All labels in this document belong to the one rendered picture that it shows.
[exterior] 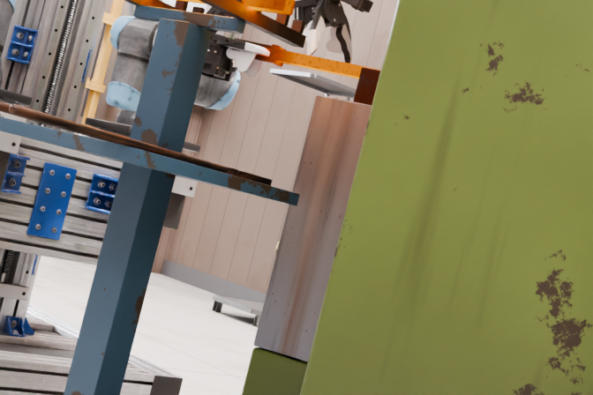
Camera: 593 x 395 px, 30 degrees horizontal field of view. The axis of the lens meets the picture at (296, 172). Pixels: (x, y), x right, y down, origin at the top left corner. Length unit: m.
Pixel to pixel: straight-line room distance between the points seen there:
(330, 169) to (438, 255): 0.40
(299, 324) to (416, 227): 0.41
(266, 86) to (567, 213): 6.71
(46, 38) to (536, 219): 1.62
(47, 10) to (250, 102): 5.48
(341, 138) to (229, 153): 6.41
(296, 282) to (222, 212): 6.32
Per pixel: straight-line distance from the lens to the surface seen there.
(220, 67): 2.23
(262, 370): 1.91
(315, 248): 1.88
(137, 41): 2.32
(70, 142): 1.56
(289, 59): 2.18
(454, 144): 1.55
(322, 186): 1.88
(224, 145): 8.35
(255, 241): 7.85
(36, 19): 2.87
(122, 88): 2.31
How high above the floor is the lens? 0.71
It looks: 2 degrees up
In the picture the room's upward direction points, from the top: 14 degrees clockwise
